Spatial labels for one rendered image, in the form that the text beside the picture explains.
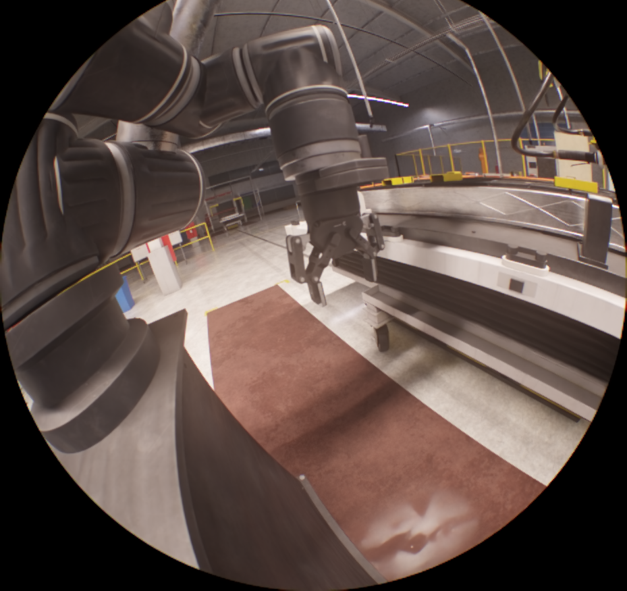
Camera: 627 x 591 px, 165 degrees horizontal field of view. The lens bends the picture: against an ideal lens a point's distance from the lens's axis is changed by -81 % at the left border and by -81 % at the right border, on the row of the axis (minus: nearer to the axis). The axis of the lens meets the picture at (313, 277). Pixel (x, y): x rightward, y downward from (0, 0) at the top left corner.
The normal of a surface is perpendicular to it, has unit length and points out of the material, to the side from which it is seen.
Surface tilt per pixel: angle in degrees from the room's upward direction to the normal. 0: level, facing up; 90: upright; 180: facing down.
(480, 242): 90
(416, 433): 0
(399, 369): 0
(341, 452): 0
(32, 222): 90
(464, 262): 90
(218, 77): 107
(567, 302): 90
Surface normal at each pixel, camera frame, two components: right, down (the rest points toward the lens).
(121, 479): -0.22, -0.90
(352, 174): -0.62, 0.42
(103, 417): 0.87, -0.01
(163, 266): 0.44, 0.25
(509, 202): -0.87, 0.35
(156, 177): 0.98, -0.15
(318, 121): 0.05, 0.36
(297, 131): -0.33, 0.43
